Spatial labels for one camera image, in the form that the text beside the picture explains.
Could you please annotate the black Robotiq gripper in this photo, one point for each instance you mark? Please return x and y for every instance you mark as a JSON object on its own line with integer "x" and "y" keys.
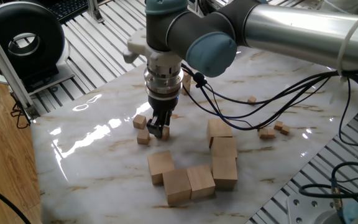
{"x": 163, "y": 105}

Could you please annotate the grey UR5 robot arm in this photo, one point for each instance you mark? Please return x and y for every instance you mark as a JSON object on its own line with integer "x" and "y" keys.
{"x": 291, "y": 34}

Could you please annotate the large wooden cube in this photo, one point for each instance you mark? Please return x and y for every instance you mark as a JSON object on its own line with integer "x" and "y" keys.
{"x": 224, "y": 172}
{"x": 176, "y": 185}
{"x": 224, "y": 147}
{"x": 200, "y": 181}
{"x": 219, "y": 127}
{"x": 159, "y": 165}

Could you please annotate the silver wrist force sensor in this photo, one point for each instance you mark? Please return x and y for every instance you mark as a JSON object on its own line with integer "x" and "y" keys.
{"x": 163, "y": 79}

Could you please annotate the small wooden cube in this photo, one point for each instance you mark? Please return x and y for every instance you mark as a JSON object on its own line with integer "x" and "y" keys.
{"x": 271, "y": 133}
{"x": 252, "y": 99}
{"x": 284, "y": 130}
{"x": 278, "y": 125}
{"x": 263, "y": 134}

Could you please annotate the black computer keyboard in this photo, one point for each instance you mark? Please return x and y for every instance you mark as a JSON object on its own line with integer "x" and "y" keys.
{"x": 67, "y": 7}

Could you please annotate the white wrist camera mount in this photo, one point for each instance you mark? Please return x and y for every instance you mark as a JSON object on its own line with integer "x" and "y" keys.
{"x": 138, "y": 43}

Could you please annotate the aluminium frame bar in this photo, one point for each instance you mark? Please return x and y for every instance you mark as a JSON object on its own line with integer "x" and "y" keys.
{"x": 95, "y": 12}
{"x": 6, "y": 67}

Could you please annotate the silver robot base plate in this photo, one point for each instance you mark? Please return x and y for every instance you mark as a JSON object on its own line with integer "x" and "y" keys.
{"x": 304, "y": 211}

